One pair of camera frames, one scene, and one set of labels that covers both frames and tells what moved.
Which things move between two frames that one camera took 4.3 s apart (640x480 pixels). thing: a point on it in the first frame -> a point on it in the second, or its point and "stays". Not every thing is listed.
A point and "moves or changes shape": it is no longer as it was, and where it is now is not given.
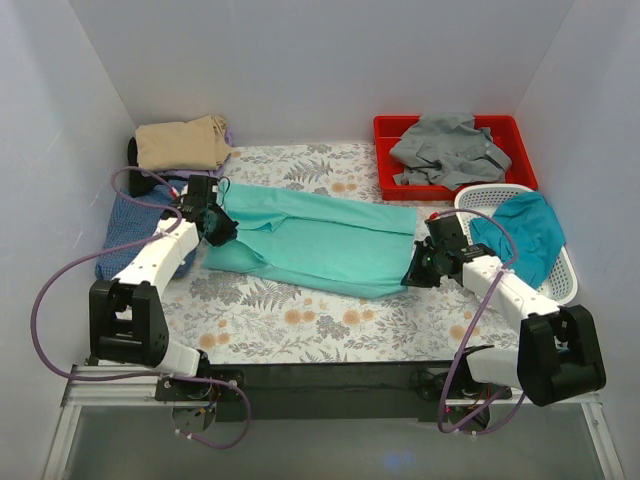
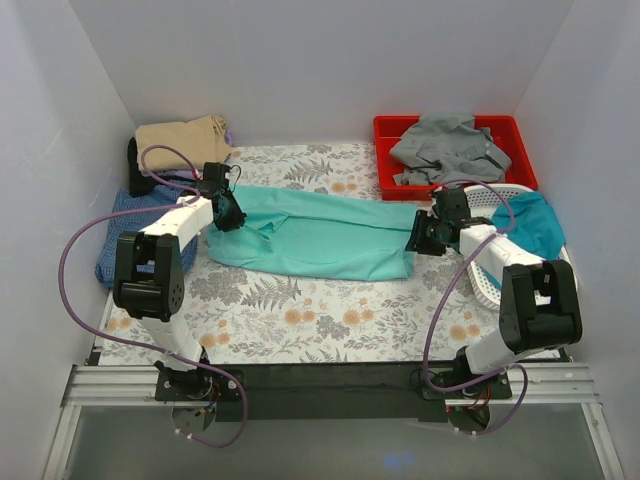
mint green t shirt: (314, 241) moves or changes shape
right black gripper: (417, 268) -> (420, 233)
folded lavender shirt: (217, 173) stays
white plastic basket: (476, 201) stays
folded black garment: (139, 183) stays
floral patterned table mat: (228, 317) stays
